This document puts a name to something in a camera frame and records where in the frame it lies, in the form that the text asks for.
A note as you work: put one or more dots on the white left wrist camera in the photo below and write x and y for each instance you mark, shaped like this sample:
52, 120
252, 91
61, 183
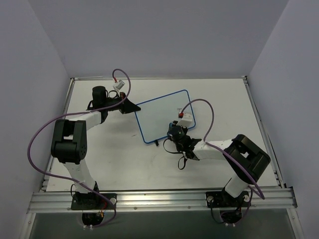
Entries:
117, 86

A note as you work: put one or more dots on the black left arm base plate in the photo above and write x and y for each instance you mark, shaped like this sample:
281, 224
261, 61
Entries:
88, 201

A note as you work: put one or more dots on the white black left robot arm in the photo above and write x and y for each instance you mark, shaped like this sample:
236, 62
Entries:
69, 143

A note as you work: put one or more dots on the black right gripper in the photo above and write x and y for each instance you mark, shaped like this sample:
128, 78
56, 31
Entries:
172, 129

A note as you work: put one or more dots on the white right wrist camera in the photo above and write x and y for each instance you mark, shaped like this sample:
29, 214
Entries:
185, 119

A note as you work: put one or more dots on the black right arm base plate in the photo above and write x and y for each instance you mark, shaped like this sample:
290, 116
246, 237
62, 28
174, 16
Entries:
221, 199

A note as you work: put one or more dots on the blue framed small whiteboard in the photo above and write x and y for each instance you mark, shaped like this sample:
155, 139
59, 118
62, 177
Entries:
156, 114

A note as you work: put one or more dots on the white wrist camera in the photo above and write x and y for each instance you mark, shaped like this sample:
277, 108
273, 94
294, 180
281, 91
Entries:
117, 86
185, 119

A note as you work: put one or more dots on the aluminium front frame beam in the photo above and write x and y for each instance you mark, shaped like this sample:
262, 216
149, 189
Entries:
159, 201

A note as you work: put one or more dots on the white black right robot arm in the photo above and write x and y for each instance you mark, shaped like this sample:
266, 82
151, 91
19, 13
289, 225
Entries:
247, 160

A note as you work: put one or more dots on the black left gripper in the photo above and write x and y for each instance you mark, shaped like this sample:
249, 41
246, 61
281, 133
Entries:
123, 105

